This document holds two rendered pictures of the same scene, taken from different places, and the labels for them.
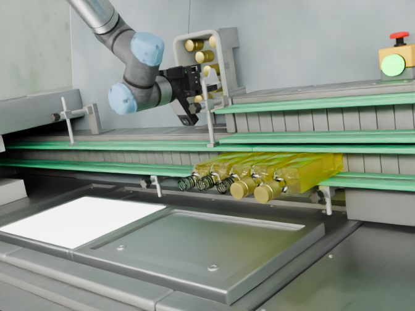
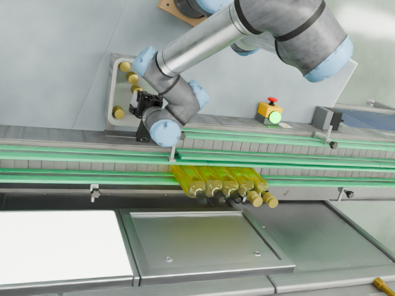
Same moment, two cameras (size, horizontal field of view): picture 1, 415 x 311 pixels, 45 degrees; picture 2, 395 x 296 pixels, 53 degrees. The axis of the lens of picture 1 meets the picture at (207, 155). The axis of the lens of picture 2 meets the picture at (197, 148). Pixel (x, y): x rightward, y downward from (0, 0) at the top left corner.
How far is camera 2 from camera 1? 1.32 m
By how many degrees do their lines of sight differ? 65
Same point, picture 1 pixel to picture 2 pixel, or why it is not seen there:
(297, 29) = (208, 76)
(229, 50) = not seen: hidden behind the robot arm
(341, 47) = (232, 95)
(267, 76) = not seen: hidden behind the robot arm
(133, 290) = (251, 286)
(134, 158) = (33, 164)
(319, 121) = (236, 145)
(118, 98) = (173, 134)
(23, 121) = not seen: outside the picture
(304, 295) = (295, 253)
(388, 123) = (272, 149)
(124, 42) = (184, 87)
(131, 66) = (190, 109)
